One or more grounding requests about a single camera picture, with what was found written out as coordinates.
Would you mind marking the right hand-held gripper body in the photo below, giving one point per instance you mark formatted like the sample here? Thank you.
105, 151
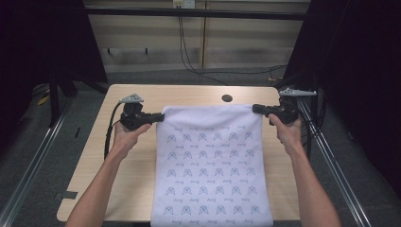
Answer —
285, 108

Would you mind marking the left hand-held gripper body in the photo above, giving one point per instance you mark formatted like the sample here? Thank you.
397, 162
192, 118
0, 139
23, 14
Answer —
134, 115

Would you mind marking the white printed towel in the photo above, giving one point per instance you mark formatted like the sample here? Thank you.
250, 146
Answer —
211, 170

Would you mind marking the person's right hand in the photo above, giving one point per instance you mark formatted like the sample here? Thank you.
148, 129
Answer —
288, 134

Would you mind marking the person's left hand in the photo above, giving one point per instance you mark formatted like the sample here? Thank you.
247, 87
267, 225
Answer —
126, 140

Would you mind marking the small black floor strip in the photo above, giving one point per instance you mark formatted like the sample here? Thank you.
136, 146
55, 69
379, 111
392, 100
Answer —
77, 132

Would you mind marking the black metal stand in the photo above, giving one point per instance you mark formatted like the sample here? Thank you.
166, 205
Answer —
55, 101

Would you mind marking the black curtain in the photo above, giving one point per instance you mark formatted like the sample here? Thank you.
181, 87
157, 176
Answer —
362, 78
41, 41

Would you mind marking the yellow object on floor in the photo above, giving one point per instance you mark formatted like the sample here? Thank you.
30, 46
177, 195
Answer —
43, 100

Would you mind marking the grey tape strip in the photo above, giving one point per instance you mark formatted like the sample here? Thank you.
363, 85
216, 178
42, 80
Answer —
66, 195

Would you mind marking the aluminium floor rail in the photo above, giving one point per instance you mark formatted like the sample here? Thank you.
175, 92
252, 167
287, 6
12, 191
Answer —
334, 170
31, 164

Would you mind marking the black horizontal frame bar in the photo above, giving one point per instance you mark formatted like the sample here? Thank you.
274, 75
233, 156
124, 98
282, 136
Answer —
195, 13

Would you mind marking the white wall socket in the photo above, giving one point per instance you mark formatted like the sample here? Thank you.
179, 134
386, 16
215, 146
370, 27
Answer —
183, 3

